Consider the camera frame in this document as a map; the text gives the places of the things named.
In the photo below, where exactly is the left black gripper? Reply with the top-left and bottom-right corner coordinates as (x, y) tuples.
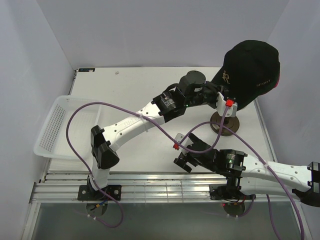
(184, 81), (229, 109)

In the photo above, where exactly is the dark brown mannequin stand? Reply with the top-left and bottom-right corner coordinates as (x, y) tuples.
(210, 112), (240, 137)

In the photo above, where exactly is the black baseball cap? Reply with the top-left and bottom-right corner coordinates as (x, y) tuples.
(211, 40), (281, 108)

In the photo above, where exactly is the pink baseball cap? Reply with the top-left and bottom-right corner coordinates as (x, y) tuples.
(271, 71), (280, 89)

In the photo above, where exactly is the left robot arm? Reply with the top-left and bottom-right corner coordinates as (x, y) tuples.
(87, 70), (237, 200)

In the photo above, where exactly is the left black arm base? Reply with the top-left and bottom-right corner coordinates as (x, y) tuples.
(77, 184), (122, 201)

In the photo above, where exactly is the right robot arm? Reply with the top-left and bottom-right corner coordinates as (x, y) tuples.
(173, 133), (320, 207)

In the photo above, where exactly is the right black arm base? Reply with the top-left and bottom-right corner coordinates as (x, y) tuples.
(209, 184), (256, 203)

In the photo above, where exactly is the small black label sticker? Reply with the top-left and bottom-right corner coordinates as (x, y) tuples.
(77, 68), (96, 73)

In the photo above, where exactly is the white plastic basket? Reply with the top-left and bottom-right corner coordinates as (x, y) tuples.
(33, 95), (101, 161)

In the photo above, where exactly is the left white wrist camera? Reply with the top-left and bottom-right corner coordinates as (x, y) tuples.
(215, 92), (238, 118)

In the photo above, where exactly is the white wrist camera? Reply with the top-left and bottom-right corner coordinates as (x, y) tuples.
(215, 92), (238, 118)
(173, 133), (193, 155)

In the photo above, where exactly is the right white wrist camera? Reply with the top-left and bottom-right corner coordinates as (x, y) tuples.
(173, 133), (193, 155)

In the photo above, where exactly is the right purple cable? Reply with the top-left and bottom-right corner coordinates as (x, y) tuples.
(174, 121), (306, 240)

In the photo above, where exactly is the purple cable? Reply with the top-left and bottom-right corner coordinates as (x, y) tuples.
(65, 101), (230, 229)
(174, 121), (306, 240)

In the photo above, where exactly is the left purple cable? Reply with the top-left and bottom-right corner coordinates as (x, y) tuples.
(65, 101), (230, 229)

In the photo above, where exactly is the aluminium rail frame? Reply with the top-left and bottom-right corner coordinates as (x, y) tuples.
(22, 159), (300, 240)

